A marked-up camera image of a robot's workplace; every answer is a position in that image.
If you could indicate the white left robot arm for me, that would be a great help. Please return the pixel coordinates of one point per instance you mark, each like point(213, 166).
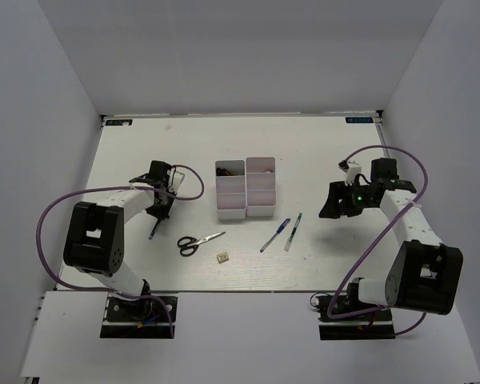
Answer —
point(95, 241)

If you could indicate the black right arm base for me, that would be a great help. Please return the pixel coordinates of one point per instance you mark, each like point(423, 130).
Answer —
point(365, 327)

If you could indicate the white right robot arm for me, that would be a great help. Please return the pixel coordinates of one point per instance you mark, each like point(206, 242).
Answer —
point(425, 273)

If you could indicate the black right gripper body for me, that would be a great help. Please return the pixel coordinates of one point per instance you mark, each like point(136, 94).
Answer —
point(355, 198)

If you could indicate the black handled scissors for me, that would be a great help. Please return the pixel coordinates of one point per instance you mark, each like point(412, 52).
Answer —
point(188, 245)

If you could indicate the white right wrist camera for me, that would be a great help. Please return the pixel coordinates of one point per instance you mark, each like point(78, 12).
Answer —
point(351, 170)

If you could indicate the green gel pen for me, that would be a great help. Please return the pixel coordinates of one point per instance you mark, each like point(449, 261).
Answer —
point(292, 233)

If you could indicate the white left organizer box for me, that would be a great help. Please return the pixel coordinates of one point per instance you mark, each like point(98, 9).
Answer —
point(231, 192)

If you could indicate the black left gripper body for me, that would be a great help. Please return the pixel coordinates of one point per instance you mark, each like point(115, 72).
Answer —
point(162, 209)

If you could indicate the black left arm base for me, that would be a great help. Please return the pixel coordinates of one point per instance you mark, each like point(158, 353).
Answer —
point(147, 320)

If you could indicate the white organizer box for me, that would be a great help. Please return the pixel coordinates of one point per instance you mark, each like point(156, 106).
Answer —
point(261, 195)
point(231, 192)

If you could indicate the small tan eraser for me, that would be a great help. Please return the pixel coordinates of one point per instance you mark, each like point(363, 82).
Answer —
point(222, 257)

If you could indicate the black item in organizer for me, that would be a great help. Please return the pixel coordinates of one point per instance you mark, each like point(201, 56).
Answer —
point(224, 172)

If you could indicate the blue ballpoint pen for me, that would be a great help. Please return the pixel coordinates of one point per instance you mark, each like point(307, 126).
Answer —
point(280, 229)

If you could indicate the white right organizer box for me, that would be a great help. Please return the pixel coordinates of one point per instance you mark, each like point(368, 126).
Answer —
point(261, 195)

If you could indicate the dark blue pen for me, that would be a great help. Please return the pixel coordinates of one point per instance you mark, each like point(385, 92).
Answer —
point(154, 229)

